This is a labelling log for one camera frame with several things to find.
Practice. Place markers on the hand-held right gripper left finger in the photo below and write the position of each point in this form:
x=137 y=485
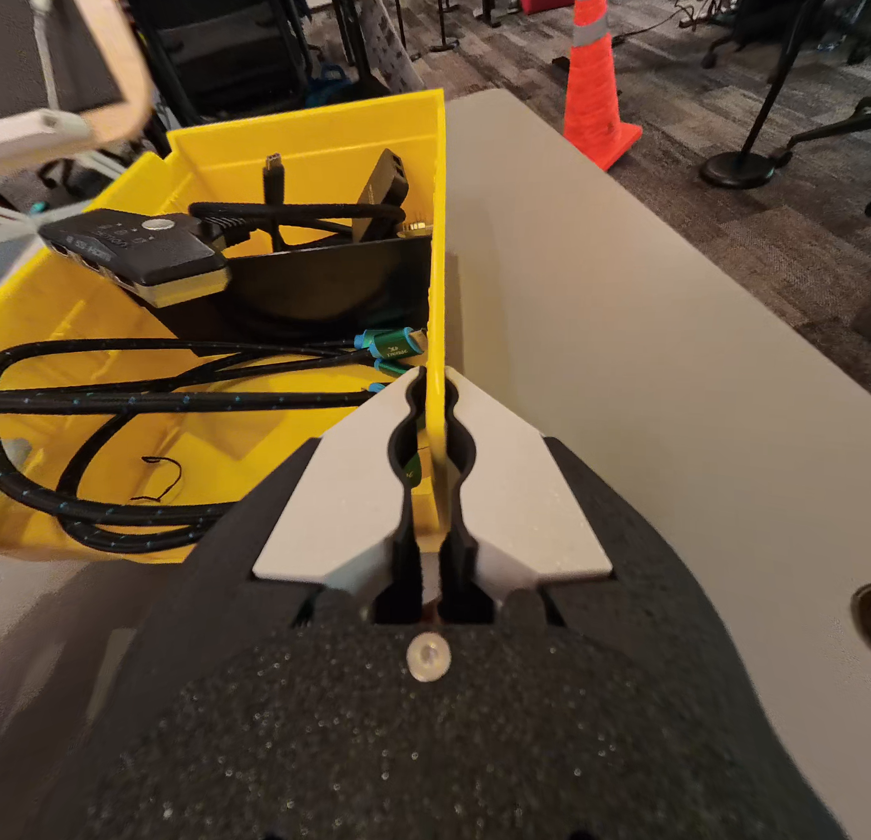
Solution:
x=333 y=506

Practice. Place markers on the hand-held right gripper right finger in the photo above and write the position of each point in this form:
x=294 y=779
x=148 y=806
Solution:
x=531 y=506

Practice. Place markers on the black hdmi switch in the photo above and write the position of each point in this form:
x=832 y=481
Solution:
x=136 y=254

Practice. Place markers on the yellow plastic bin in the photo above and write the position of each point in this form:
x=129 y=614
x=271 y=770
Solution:
x=306 y=145

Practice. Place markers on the thin black thread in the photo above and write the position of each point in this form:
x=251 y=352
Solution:
x=178 y=476

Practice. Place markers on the black bin divider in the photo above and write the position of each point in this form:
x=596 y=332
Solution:
x=326 y=288

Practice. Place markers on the black adapter block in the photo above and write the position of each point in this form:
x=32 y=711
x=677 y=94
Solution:
x=381 y=186

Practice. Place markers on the black round-base stand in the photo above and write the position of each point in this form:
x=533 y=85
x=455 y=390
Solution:
x=742 y=169

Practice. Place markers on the orange traffic cone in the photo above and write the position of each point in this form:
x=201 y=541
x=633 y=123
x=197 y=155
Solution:
x=595 y=84

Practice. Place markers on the black office chair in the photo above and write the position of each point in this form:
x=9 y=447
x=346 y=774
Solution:
x=224 y=43
x=782 y=9

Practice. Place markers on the wooden-framed black book stand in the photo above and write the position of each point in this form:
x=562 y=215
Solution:
x=115 y=37

